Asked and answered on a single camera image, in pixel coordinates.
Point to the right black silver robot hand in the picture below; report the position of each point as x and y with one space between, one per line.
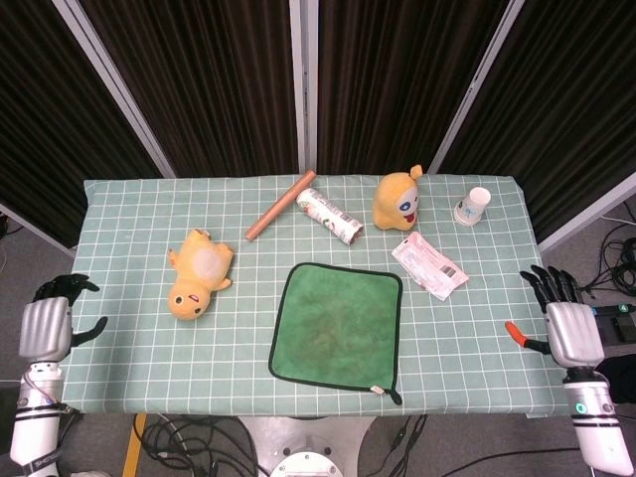
574 333

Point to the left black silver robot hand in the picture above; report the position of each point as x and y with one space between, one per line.
45 330

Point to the green cloth with black trim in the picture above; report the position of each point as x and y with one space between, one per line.
338 328

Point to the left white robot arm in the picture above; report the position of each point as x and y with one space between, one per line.
35 427

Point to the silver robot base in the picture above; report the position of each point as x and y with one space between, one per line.
308 447

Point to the black foot pedal box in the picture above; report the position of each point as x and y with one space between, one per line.
621 325

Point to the black trouser leg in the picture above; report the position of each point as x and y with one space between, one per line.
618 380

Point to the yellow floor tape strip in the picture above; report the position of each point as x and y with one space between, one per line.
135 447

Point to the green checked tablecloth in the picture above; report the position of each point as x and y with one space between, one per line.
199 367

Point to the pink white plastic packet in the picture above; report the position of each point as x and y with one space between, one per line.
428 266

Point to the white flower-print paper cup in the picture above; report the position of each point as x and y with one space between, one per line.
471 207

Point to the yellow duck plush toy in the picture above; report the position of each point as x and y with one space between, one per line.
199 268

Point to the yellow one-eyed plush toy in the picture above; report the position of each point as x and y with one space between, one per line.
395 204

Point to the brown wooden rod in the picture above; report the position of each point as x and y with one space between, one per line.
280 206

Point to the printed snack canister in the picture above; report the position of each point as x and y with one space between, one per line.
328 214

